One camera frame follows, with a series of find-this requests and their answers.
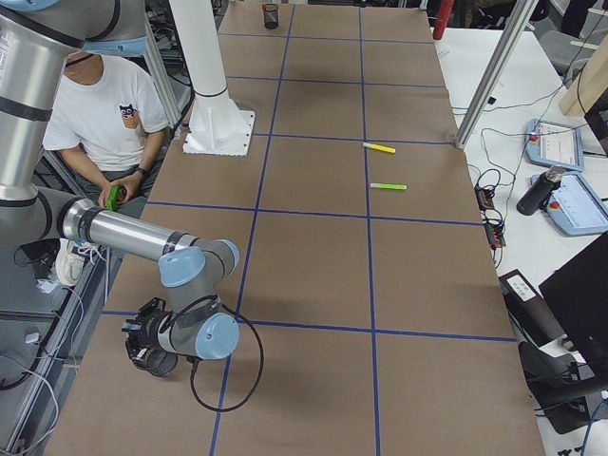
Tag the far black mesh cup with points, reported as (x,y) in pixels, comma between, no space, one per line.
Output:
(270,15)

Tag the green phone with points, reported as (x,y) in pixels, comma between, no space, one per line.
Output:
(113,200)

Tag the aluminium frame post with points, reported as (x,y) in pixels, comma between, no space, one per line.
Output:
(509,39)

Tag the lower teach pendant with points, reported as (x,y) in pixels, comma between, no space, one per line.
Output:
(575,208)

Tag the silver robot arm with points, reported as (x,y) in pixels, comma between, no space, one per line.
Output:
(41,197)

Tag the red cylinder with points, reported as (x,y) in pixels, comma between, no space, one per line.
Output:
(442,18)

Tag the black monitor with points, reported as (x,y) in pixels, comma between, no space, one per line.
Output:
(576,294)

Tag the seated person white shirt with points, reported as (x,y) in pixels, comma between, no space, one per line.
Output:
(109,126)

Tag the black device white panel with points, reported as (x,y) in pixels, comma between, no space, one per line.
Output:
(529,308)

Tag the black water bottle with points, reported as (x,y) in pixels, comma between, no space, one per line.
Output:
(540,190)

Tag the upper teach pendant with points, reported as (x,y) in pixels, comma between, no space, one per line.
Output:
(548,143)

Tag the green highlighter pen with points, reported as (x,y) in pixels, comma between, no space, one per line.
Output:
(389,186)

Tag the wooden board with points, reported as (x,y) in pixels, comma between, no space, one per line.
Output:
(589,85)

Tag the yellow highlighter pen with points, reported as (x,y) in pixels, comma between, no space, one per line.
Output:
(379,147)

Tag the teach pendant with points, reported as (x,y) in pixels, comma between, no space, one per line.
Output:
(548,143)
(575,208)

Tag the black mesh cup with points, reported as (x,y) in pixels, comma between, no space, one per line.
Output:
(270,15)
(157,362)

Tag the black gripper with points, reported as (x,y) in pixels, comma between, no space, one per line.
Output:
(151,326)

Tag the near black mesh cup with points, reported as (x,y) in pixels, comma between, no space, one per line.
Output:
(157,362)

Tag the black orange usb hub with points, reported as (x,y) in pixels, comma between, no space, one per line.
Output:
(492,218)

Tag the white camera stand pillar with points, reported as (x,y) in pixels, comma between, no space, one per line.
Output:
(216,125)

